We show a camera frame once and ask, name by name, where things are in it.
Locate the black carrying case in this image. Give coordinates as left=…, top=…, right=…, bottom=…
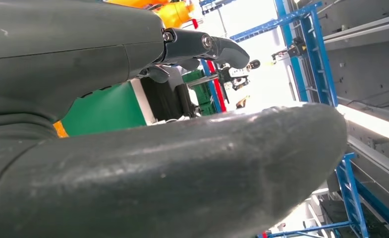
left=140, top=76, right=199, bottom=121

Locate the green plastic crate stack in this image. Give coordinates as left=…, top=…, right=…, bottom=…
left=182, top=69, right=217, bottom=117

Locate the red pole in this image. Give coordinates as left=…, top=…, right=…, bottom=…
left=207, top=60, right=227, bottom=114

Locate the ceiling light panel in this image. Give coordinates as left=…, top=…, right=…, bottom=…
left=336, top=104, right=389, bottom=143

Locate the blue metal shelf frame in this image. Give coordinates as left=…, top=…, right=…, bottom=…
left=256, top=152, right=389, bottom=238
left=199, top=0, right=338, bottom=114

